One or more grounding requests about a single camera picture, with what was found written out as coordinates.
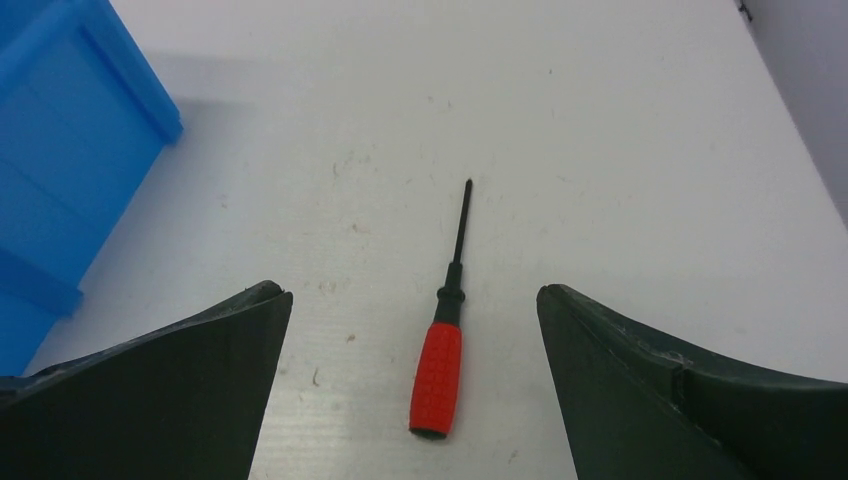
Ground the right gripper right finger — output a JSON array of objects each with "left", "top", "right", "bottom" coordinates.
[{"left": 536, "top": 284, "right": 847, "bottom": 479}]

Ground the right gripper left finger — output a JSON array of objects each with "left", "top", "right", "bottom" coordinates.
[{"left": 1, "top": 280, "right": 293, "bottom": 479}]

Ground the red handled screwdriver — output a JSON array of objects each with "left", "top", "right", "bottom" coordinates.
[{"left": 408, "top": 179, "right": 473, "bottom": 441}]

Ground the blue plastic bin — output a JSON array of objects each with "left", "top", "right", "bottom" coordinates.
[{"left": 1, "top": 1, "right": 182, "bottom": 375}]

